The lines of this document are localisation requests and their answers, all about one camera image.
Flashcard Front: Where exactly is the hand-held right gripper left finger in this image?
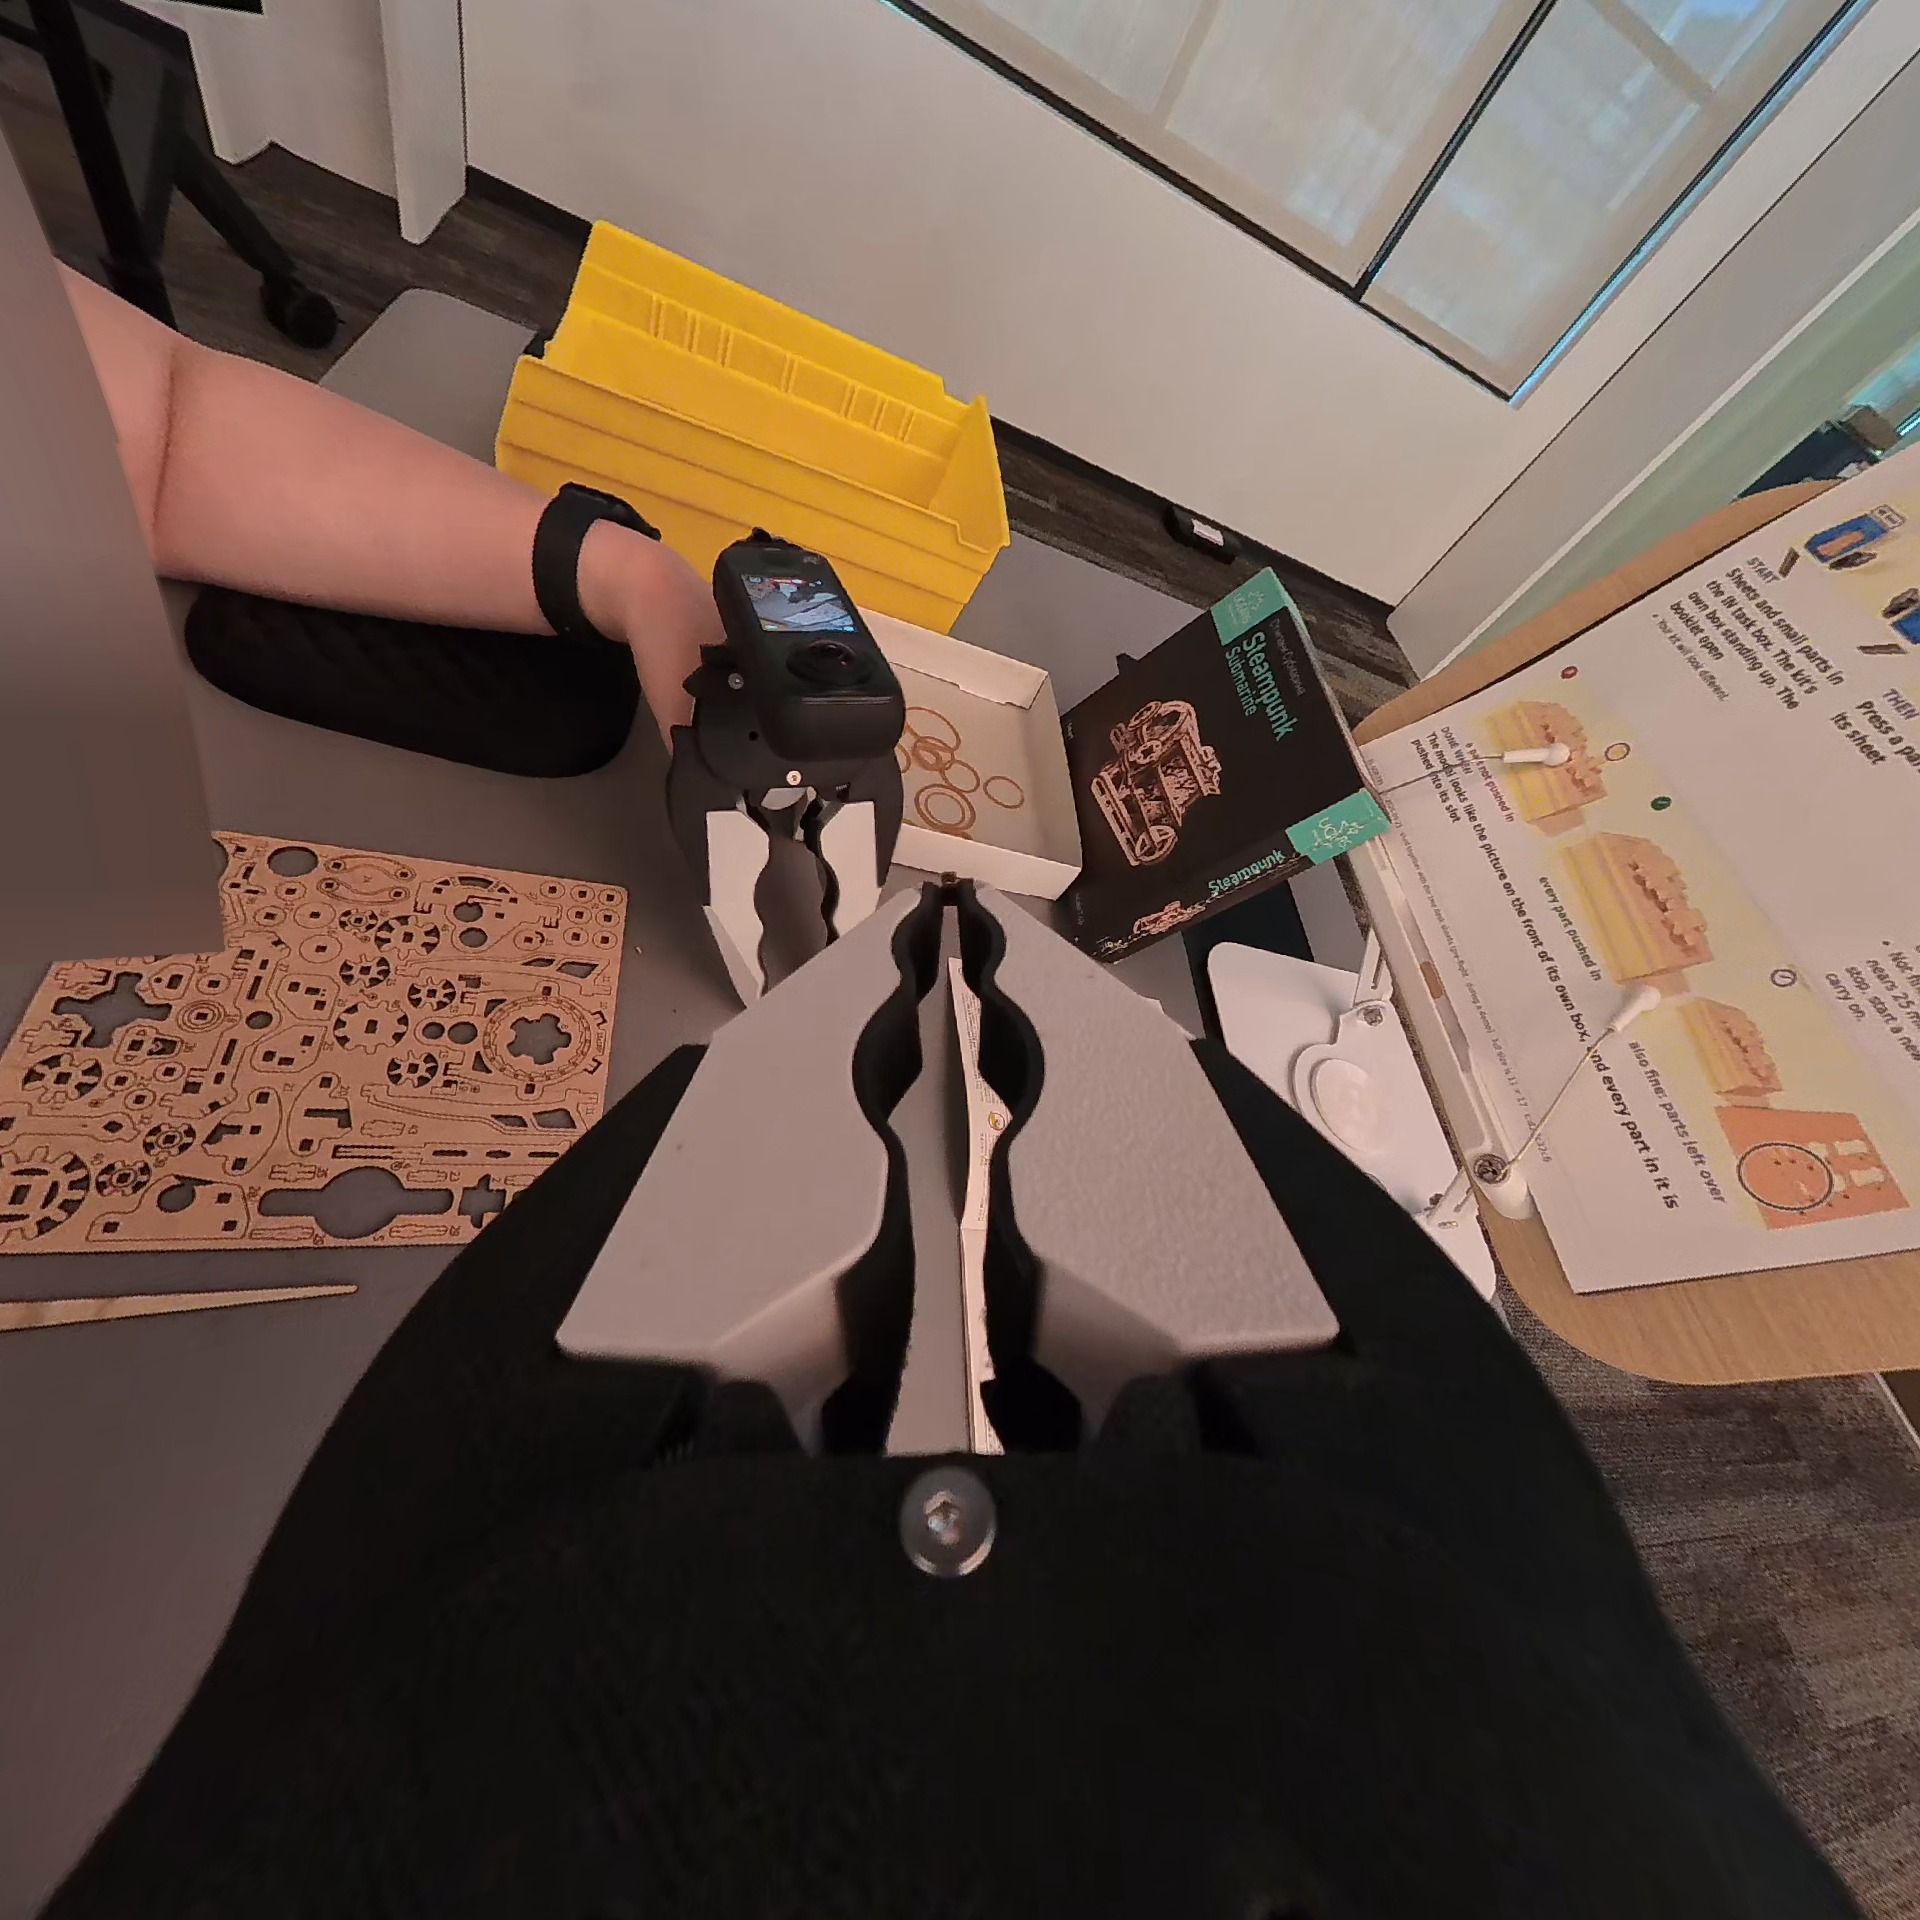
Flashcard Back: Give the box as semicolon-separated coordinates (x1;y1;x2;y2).
554;882;955;1454

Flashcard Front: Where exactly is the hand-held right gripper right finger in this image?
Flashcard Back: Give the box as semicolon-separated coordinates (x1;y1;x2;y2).
954;882;1339;1429

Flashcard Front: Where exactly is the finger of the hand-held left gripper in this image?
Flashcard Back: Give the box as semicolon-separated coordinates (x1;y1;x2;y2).
701;803;804;1010
793;794;884;962

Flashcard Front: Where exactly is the laser-cut wooden parts sheet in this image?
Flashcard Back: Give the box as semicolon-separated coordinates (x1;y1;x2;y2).
0;829;631;1257

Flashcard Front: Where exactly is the person's left forearm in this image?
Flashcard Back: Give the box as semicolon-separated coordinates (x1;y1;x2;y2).
60;270;563;640

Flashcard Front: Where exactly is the black model kit box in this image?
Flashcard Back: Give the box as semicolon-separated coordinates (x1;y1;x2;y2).
1055;566;1389;962

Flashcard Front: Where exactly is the person's left hand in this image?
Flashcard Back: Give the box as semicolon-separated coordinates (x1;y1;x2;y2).
600;553;713;761

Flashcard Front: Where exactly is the pile of rubber bands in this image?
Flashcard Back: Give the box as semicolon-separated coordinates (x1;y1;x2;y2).
896;705;1037;835

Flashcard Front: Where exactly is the yellow plastic bin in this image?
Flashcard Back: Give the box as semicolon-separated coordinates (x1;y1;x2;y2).
542;222;1010;595
509;344;977;618
494;382;970;636

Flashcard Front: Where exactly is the white cardboard tray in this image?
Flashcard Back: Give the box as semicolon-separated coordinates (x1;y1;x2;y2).
861;607;1086;903

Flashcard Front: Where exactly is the black smartwatch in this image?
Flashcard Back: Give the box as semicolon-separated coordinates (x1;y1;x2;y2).
532;480;661;640

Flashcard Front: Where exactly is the black wrist rest pad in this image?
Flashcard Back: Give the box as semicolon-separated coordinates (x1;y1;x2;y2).
184;577;635;780

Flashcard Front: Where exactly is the thin wooden stick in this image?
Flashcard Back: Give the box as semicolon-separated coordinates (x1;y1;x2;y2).
0;1281;362;1336

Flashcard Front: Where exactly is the printed instruction poster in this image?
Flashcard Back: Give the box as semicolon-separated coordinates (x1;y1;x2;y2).
1355;451;1920;1296

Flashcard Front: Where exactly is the large window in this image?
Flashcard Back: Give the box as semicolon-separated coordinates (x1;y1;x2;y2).
899;0;1920;401

